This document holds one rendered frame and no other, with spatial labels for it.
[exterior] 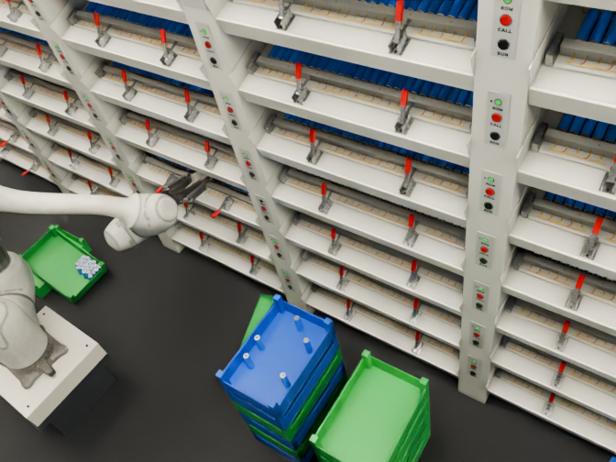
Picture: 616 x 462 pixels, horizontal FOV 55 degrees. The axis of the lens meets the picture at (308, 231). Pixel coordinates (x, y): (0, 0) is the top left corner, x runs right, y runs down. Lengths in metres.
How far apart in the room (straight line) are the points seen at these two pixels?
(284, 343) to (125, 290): 1.05
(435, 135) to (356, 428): 0.85
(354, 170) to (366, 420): 0.70
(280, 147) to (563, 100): 0.78
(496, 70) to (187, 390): 1.62
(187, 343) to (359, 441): 0.92
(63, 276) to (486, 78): 2.10
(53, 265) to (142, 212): 1.14
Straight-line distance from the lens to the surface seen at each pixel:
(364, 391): 1.75
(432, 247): 1.54
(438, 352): 2.03
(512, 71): 1.06
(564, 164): 1.20
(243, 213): 1.99
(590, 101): 1.05
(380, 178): 1.44
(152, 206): 1.68
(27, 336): 2.10
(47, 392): 2.16
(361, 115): 1.32
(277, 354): 1.75
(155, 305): 2.51
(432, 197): 1.39
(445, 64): 1.12
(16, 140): 3.16
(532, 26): 1.01
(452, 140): 1.24
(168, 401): 2.27
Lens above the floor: 1.91
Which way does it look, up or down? 49 degrees down
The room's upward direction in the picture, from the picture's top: 15 degrees counter-clockwise
